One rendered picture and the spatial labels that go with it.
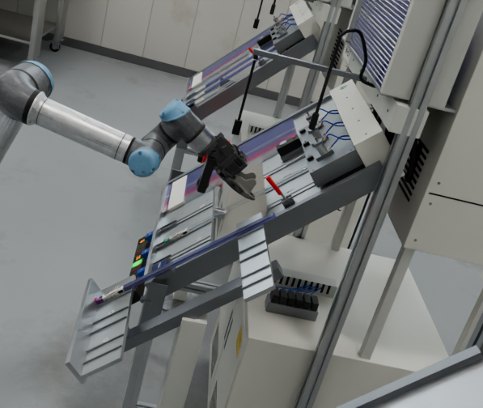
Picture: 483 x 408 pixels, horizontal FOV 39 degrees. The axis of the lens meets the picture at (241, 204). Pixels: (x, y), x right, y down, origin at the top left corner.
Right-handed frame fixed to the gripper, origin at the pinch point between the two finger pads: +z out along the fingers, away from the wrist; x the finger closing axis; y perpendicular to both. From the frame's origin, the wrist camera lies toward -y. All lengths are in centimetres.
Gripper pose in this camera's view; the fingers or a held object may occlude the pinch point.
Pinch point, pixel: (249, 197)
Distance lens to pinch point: 200.1
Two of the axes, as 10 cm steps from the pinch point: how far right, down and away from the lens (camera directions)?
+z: 6.8, 6.6, 3.2
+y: 7.3, -6.2, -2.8
